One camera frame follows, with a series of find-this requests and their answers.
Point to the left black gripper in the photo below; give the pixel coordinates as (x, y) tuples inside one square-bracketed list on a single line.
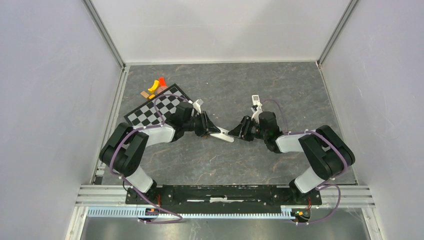
[(207, 126)]

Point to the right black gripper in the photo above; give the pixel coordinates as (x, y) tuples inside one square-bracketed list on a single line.
[(241, 130)]

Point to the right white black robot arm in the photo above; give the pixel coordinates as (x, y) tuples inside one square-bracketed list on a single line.
[(328, 155)]

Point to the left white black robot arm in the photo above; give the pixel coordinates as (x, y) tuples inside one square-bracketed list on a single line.
[(124, 149)]

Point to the checkerboard calibration plate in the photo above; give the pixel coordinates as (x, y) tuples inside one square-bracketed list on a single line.
[(157, 109)]

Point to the red toy block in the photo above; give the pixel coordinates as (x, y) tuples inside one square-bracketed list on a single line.
[(162, 82)]

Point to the brown toy block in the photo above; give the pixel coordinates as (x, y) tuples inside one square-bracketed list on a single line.
[(145, 94)]

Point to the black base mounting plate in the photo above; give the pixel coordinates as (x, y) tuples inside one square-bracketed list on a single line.
[(230, 199)]

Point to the white slotted cable duct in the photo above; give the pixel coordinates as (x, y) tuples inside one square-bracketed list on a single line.
[(148, 212)]

